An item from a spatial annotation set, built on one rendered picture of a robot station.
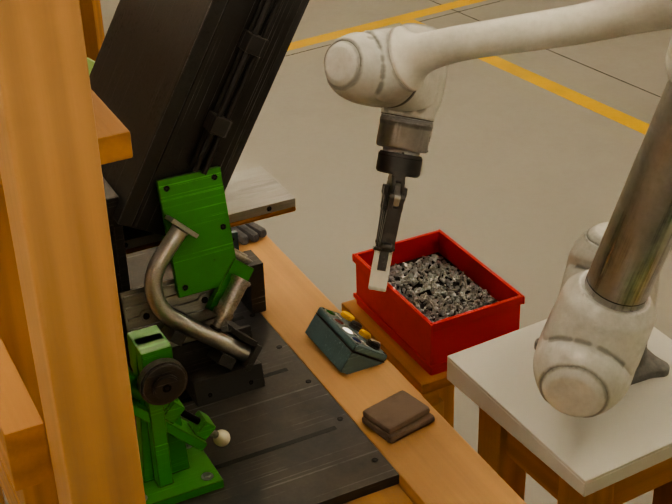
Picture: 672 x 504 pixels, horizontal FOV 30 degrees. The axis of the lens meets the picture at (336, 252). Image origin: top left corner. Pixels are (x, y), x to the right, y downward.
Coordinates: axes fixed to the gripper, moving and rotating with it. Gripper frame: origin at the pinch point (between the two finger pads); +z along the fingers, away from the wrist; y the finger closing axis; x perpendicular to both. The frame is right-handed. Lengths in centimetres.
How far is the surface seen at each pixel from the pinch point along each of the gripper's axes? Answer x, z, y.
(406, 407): -8.0, 21.8, -4.3
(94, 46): 95, -35, 306
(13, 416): 48, 19, -57
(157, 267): 37.1, 5.7, 0.0
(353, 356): 0.9, 17.2, 9.6
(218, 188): 29.3, -8.7, 6.6
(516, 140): -82, -27, 310
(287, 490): 10.4, 35.0, -17.5
